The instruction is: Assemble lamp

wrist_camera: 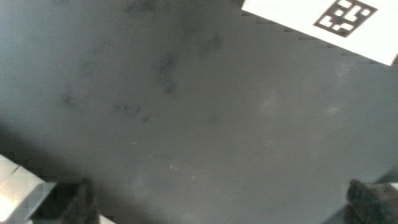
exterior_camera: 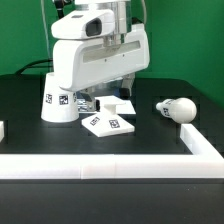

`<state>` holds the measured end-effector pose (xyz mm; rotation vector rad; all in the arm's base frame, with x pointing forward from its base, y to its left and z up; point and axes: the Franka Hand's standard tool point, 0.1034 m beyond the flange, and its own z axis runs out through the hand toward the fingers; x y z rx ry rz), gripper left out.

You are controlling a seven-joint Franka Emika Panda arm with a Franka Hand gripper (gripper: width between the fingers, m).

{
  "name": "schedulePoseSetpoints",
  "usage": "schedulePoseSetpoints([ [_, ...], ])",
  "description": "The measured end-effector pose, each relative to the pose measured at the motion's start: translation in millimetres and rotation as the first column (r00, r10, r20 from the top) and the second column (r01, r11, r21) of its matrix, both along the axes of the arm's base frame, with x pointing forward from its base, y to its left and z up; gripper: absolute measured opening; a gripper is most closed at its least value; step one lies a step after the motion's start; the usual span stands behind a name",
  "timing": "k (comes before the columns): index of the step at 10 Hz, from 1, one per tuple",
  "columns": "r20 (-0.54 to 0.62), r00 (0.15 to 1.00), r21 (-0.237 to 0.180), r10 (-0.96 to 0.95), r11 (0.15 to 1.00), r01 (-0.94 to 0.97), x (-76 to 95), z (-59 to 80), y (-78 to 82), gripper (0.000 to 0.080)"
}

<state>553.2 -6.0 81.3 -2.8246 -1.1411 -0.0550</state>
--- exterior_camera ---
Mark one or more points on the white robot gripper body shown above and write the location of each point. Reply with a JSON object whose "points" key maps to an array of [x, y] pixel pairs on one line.
{"points": [[82, 64]]}

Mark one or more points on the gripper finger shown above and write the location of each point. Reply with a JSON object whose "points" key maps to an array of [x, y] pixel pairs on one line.
{"points": [[126, 86], [92, 103]]}

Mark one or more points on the white lamp base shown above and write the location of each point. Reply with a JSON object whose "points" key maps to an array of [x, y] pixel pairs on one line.
{"points": [[107, 123]]}

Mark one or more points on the white lamp bulb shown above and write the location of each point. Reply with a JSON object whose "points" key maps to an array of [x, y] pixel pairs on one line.
{"points": [[181, 110]]}

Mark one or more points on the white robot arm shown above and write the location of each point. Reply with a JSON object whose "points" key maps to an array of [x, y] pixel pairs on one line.
{"points": [[123, 20]]}

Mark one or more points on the white lamp shade cone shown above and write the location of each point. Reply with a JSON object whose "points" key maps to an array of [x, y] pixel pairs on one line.
{"points": [[59, 106]]}

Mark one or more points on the white marker sheet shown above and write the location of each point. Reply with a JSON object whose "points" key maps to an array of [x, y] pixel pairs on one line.
{"points": [[109, 102]]}

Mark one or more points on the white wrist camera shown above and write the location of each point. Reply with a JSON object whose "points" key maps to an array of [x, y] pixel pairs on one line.
{"points": [[81, 25]]}

